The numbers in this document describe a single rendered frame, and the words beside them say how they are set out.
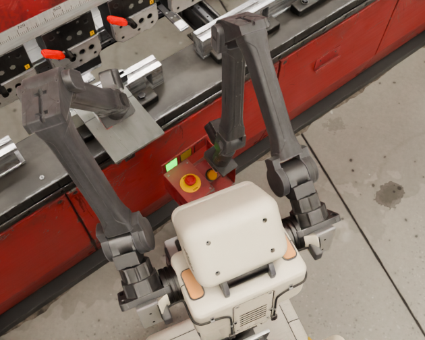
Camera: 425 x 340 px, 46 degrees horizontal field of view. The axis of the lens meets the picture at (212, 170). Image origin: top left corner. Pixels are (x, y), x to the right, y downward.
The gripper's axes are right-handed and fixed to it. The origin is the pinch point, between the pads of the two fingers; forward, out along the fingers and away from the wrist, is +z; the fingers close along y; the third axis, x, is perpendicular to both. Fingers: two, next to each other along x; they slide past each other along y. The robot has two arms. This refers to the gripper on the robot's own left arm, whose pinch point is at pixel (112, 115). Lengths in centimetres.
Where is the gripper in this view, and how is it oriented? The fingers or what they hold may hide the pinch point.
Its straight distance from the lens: 160.5
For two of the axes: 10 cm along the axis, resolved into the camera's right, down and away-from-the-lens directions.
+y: -7.9, 5.4, -2.8
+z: -2.9, 0.7, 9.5
